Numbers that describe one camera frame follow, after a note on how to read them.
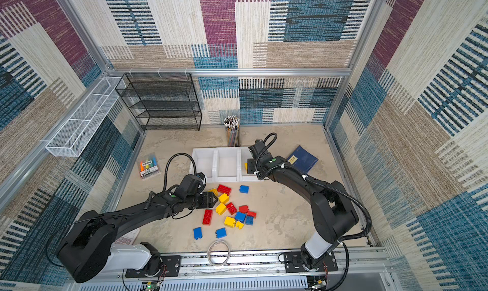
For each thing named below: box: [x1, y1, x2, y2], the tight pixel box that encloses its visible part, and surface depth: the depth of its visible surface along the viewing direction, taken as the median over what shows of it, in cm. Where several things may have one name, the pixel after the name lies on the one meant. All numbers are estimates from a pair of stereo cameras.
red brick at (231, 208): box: [226, 202, 238, 216], surface depth 89 cm
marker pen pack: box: [139, 155, 159, 178], surface depth 104 cm
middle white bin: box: [214, 146, 241, 183], surface depth 102 cm
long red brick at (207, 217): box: [202, 209, 213, 226], surface depth 87 cm
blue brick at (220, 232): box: [215, 227, 227, 239], surface depth 83 cm
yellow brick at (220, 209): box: [215, 202, 227, 216], surface depth 87 cm
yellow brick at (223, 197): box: [217, 193, 230, 203], surface depth 91 cm
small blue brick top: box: [238, 184, 250, 194], surface depth 96 cm
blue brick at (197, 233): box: [193, 226, 203, 241], surface depth 83 cm
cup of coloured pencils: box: [223, 115, 241, 148], surface depth 101 cm
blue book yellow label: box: [286, 144, 319, 175], surface depth 107 cm
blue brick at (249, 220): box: [245, 216, 254, 226], surface depth 85 cm
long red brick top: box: [216, 184, 232, 196], surface depth 94 cm
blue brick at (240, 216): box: [235, 211, 246, 224], surface depth 88 cm
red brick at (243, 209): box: [238, 204, 250, 214], surface depth 89 cm
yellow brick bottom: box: [223, 216, 236, 228], surface depth 84 cm
